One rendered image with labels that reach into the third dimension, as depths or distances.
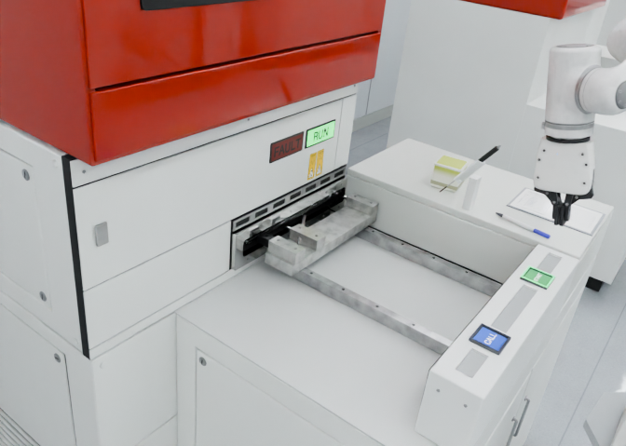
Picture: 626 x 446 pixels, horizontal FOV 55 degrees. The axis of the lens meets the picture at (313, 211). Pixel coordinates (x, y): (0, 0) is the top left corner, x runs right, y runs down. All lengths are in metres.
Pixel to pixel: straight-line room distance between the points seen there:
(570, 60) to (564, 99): 0.07
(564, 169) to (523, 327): 0.30
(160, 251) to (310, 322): 0.34
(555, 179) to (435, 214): 0.42
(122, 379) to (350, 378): 0.45
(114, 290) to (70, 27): 0.48
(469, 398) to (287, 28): 0.73
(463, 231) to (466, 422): 0.61
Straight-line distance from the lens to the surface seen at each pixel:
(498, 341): 1.10
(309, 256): 1.37
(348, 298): 1.32
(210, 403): 1.35
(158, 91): 0.98
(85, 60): 0.89
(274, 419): 1.22
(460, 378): 1.01
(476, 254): 1.52
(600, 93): 1.09
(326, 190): 1.55
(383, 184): 1.58
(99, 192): 1.03
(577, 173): 1.19
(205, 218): 1.23
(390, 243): 1.54
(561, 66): 1.14
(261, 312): 1.29
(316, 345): 1.22
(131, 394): 1.33
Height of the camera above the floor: 1.61
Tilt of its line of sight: 28 degrees down
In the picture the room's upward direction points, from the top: 6 degrees clockwise
